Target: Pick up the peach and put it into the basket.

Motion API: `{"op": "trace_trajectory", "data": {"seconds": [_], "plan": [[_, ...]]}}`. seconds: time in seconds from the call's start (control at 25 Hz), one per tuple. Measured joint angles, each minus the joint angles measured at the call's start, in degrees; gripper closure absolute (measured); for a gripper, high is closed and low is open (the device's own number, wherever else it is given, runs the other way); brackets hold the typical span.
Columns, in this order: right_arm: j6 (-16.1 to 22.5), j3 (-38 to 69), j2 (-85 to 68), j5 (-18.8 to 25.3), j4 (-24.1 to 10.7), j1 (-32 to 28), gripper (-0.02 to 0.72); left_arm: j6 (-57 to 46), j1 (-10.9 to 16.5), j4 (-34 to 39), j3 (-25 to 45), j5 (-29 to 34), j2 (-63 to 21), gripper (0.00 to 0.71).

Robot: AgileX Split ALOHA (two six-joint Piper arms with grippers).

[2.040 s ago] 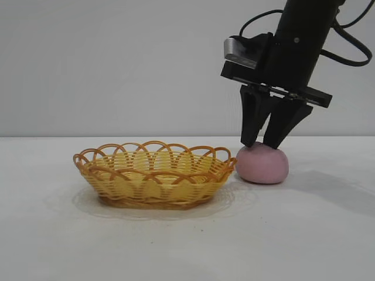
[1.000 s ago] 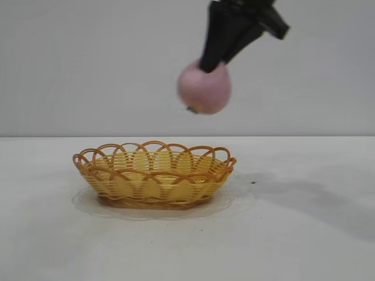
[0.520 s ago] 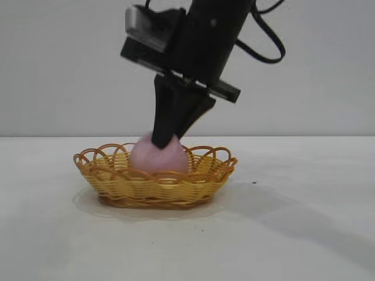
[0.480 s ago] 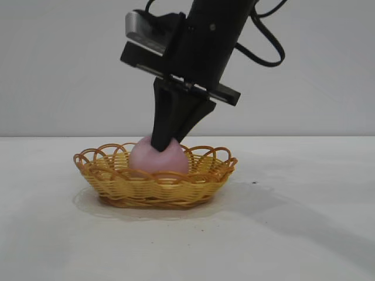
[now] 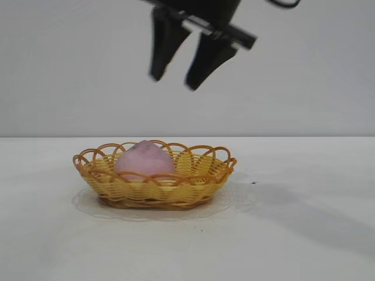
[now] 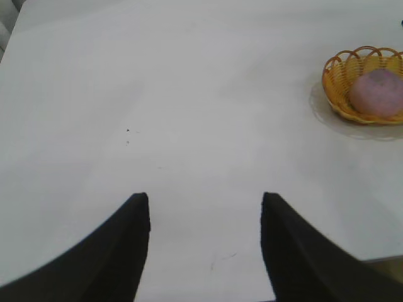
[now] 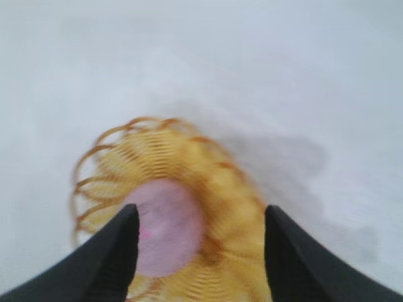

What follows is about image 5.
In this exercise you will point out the pink peach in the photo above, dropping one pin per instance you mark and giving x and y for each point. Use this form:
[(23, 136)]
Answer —
[(140, 167)]

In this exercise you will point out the yellow woven wicker basket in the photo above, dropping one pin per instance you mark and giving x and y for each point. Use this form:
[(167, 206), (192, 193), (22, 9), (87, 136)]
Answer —
[(164, 191)]

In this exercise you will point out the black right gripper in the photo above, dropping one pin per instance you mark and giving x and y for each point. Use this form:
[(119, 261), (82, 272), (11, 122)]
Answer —
[(211, 8)]

